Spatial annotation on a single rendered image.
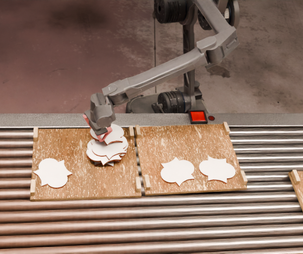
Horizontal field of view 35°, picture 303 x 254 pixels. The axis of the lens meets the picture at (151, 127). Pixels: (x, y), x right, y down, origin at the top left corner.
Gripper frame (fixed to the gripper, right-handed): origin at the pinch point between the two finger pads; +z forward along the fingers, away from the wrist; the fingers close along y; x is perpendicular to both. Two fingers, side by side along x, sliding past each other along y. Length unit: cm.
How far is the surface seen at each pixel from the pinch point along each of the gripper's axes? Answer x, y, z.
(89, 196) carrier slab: -13.1, 19.5, 9.0
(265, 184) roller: 53, 46, 12
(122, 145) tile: 7.5, 7.0, 3.9
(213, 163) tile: 38.2, 28.4, 9.1
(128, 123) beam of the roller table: 20.1, -8.1, 12.4
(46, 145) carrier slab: -17.0, -10.7, 9.5
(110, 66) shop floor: 87, -138, 108
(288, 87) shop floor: 204, -57, 109
